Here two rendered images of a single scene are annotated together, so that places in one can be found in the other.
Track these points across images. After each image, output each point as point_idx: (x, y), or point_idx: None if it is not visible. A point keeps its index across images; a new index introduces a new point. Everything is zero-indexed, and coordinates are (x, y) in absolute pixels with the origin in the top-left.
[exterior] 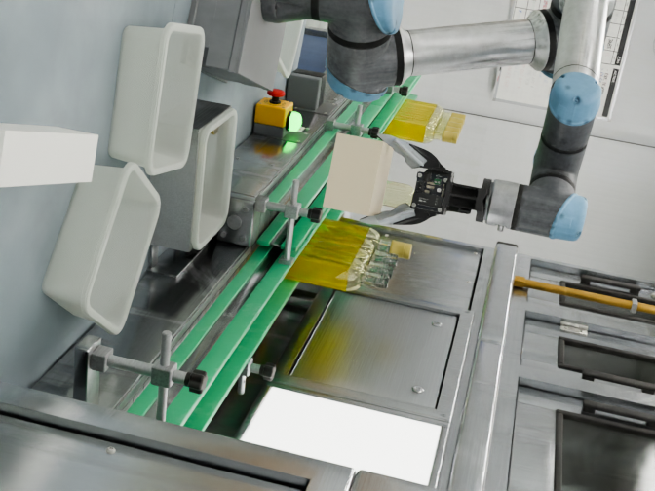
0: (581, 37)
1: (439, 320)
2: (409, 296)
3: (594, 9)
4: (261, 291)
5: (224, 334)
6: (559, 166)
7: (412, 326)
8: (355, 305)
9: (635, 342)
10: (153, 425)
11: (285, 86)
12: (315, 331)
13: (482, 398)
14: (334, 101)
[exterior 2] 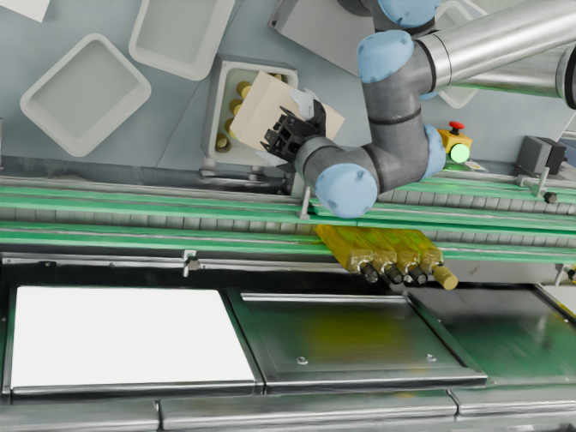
0: (480, 17)
1: (441, 358)
2: (478, 348)
3: (543, 1)
4: (239, 213)
5: (155, 206)
6: (374, 139)
7: (405, 345)
8: (395, 311)
9: None
10: None
11: (519, 145)
12: (324, 298)
13: (336, 402)
14: (575, 179)
